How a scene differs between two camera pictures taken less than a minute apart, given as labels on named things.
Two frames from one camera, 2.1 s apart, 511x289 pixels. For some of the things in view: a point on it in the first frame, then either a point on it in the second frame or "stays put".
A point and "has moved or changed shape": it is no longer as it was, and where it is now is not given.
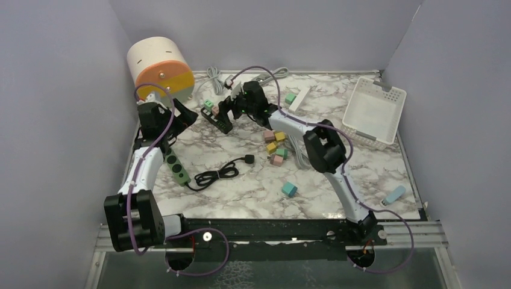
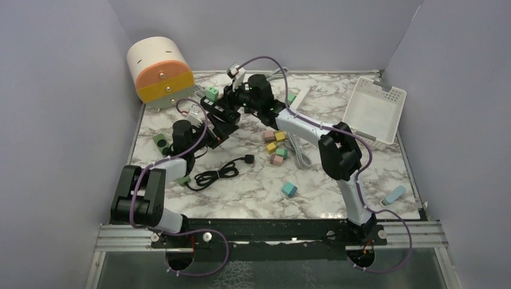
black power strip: (219, 123) has moved or changed shape
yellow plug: (279, 136) stays put
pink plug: (276, 160) stays put
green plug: (290, 97) stays put
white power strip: (298, 99) stays put
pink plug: (269, 136) stays put
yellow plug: (270, 148) stays put
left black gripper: (186, 118) to (220, 132)
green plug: (208, 105) to (212, 94)
